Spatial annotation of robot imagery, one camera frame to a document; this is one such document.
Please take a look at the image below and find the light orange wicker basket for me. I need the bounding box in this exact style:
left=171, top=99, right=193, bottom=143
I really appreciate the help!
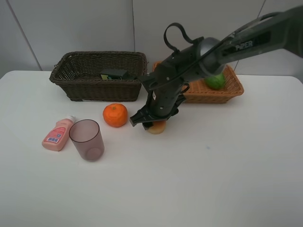
left=152, top=61, right=244, bottom=105

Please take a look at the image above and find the orange mandarin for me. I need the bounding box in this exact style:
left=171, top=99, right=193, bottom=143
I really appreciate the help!
left=103, top=103, right=128, bottom=128

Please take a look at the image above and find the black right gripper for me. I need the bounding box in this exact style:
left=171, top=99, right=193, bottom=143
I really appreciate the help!
left=130, top=82, right=189, bottom=131

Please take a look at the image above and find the dark brown wicker basket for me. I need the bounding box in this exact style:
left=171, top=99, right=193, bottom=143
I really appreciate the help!
left=49, top=51, right=147, bottom=102

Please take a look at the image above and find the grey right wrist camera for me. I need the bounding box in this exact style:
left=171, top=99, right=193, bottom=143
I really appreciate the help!
left=137, top=72, right=161, bottom=95

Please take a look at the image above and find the dark green pump bottle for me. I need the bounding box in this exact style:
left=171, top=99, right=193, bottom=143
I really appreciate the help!
left=101, top=69, right=137, bottom=80

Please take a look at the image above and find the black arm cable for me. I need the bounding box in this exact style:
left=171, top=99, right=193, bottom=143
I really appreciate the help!
left=151, top=11, right=280, bottom=90

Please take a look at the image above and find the pink lotion bottle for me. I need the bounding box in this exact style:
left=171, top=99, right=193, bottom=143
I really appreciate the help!
left=42, top=116, right=75, bottom=151

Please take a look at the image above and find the red yellow peach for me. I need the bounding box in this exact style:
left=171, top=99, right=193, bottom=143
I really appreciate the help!
left=147, top=121, right=166, bottom=134

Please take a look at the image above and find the translucent purple plastic cup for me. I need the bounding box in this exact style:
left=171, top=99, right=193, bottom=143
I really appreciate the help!
left=69, top=119, right=105, bottom=162

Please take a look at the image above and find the green lime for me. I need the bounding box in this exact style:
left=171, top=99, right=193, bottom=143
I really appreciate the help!
left=204, top=73, right=225, bottom=90

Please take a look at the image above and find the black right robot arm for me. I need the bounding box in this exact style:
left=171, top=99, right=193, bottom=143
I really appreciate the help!
left=130, top=6, right=303, bottom=129

